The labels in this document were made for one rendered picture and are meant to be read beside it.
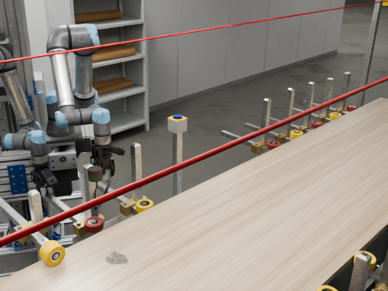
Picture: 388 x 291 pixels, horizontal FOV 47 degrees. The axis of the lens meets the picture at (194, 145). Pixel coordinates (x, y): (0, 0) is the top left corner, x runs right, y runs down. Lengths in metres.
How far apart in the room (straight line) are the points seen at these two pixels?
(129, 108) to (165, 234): 3.61
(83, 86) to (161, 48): 3.36
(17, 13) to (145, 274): 1.50
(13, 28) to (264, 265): 1.70
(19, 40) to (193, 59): 3.83
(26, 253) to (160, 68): 3.33
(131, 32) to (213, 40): 1.66
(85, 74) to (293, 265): 1.34
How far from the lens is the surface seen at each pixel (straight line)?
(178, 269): 1.69
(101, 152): 2.02
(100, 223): 1.94
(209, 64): 6.37
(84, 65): 2.27
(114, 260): 1.74
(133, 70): 5.12
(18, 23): 2.52
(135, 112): 5.28
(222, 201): 2.08
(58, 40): 2.14
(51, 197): 2.26
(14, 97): 2.28
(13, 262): 2.98
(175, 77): 5.91
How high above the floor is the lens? 2.00
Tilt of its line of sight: 25 degrees down
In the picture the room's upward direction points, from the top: 1 degrees clockwise
